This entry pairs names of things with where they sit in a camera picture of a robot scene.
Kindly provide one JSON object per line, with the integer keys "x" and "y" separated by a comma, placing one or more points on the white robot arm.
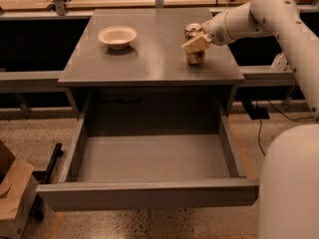
{"x": 289, "y": 180}

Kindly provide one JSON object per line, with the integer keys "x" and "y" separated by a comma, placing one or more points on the orange soda can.
{"x": 194, "y": 54}

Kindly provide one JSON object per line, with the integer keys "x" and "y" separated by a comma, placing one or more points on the black cart frame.
{"x": 43, "y": 177}

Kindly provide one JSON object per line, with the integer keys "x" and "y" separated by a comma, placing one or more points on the grey cabinet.
{"x": 154, "y": 58}

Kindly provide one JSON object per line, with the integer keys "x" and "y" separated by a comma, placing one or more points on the cardboard box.
{"x": 17, "y": 193}

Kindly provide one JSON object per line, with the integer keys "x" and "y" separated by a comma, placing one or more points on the white paper bowl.
{"x": 117, "y": 37}

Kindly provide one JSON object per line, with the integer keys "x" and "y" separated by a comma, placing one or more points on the open grey top drawer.
{"x": 152, "y": 151}

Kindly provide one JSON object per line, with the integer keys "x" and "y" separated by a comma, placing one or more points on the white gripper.
{"x": 216, "y": 31}

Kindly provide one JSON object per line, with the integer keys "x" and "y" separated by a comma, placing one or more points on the white bracket on rail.
{"x": 279, "y": 63}

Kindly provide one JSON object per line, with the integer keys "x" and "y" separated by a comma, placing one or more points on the black power adapter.
{"x": 255, "y": 112}

